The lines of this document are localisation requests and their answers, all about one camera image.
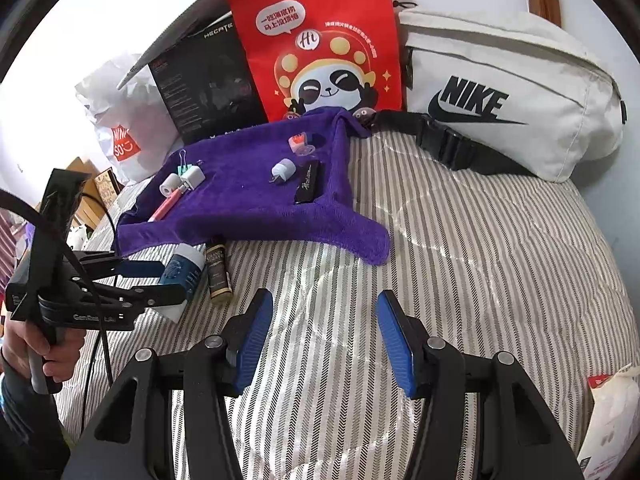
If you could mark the white tissue packet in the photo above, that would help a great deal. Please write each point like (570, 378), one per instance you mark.
(617, 420)

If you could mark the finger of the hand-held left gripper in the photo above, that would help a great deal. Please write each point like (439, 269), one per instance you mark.
(130, 266)
(150, 296)

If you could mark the white charger plug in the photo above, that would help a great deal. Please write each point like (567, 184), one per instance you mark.
(194, 178)

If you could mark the black case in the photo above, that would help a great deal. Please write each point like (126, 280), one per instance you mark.
(307, 182)

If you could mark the dark bottle with gold cap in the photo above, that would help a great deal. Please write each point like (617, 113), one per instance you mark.
(218, 272)

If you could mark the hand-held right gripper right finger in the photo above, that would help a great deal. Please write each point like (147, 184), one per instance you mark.
(395, 340)

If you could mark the red panda paper bag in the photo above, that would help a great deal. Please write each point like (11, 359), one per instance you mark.
(320, 45)

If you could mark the teal binder clip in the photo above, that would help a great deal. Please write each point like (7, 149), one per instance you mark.
(184, 166)

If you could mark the person's left forearm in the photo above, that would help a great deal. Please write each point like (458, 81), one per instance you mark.
(25, 425)

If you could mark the black headset box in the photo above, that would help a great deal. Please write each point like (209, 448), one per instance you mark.
(210, 75)

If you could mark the illustrated book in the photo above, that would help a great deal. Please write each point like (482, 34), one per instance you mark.
(107, 185)

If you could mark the blue and white bottle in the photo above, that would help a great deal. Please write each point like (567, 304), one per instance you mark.
(182, 275)

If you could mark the striped quilt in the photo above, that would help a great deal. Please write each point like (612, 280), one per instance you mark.
(450, 270)

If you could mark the person's left hand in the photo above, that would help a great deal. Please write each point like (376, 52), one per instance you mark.
(60, 355)

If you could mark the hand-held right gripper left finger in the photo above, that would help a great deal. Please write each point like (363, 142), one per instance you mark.
(255, 340)

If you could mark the pink highlighter pen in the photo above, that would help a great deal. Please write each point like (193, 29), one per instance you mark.
(165, 205)

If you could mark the white plastic shopping bag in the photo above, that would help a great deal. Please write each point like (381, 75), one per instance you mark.
(125, 130)

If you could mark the purple towel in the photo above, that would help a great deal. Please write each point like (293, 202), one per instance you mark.
(250, 195)

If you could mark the white tape roll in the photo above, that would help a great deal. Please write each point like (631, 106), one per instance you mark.
(169, 185)

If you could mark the small white adapter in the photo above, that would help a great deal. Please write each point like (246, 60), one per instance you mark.
(282, 171)

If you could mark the white waist bag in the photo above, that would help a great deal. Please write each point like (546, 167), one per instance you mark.
(515, 90)

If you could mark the pink eraser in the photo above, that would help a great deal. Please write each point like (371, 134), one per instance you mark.
(298, 141)

